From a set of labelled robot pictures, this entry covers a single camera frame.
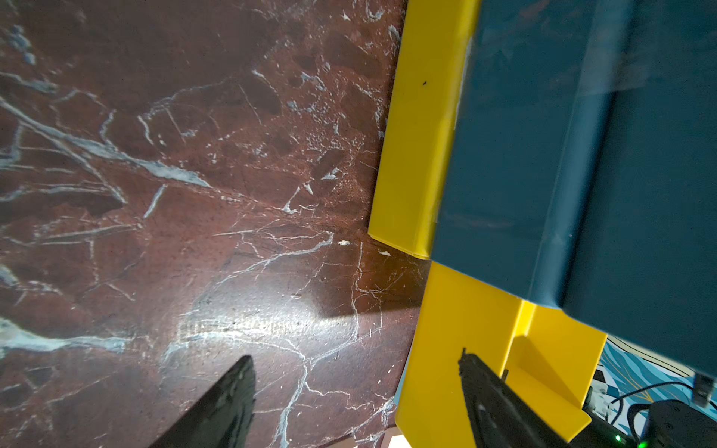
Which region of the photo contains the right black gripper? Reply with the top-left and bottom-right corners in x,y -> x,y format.
571,401 -> 716,448

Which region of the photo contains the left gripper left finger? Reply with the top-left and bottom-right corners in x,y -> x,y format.
150,356 -> 256,448

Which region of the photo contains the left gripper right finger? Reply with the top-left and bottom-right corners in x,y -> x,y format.
459,351 -> 569,448

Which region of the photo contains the teal yellow drawer cabinet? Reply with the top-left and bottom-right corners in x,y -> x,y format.
369,1 -> 716,447

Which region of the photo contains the pink sticky note left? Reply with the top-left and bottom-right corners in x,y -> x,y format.
382,435 -> 411,448

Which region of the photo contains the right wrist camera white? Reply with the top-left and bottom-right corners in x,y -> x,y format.
586,379 -> 620,420

